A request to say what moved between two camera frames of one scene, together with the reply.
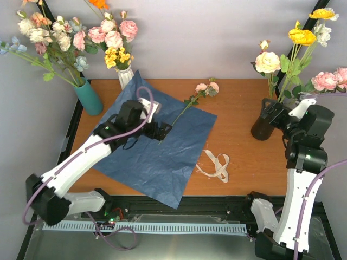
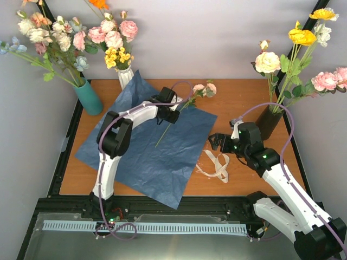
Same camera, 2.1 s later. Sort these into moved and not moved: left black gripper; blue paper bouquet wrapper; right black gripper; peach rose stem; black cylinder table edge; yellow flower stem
Moved: right black gripper; left black gripper
Not moved: blue paper bouquet wrapper; black cylinder table edge; yellow flower stem; peach rose stem
